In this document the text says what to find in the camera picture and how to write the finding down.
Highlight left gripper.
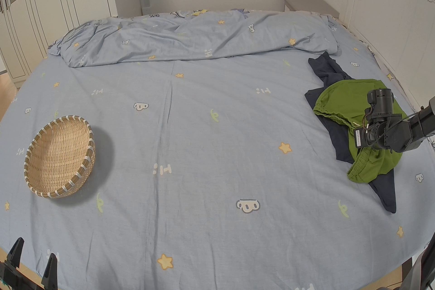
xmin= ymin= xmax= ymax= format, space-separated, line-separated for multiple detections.
xmin=0 ymin=237 xmax=58 ymax=290

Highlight green shorts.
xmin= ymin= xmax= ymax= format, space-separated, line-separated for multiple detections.
xmin=313 ymin=79 xmax=406 ymax=184

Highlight round woven basket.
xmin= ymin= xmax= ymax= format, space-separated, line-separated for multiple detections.
xmin=24 ymin=115 xmax=96 ymax=199

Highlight bed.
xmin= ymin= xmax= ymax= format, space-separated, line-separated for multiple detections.
xmin=0 ymin=0 xmax=435 ymax=290

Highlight dark blue garment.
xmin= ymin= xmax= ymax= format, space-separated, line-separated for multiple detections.
xmin=304 ymin=51 xmax=397 ymax=214

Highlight white wardrobe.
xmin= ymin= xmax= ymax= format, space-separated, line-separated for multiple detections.
xmin=0 ymin=0 xmax=119 ymax=89

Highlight pale blue quilt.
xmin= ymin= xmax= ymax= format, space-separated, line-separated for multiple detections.
xmin=48 ymin=8 xmax=341 ymax=68

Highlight grey bedside table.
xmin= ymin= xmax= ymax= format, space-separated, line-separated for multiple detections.
xmin=281 ymin=0 xmax=341 ymax=17

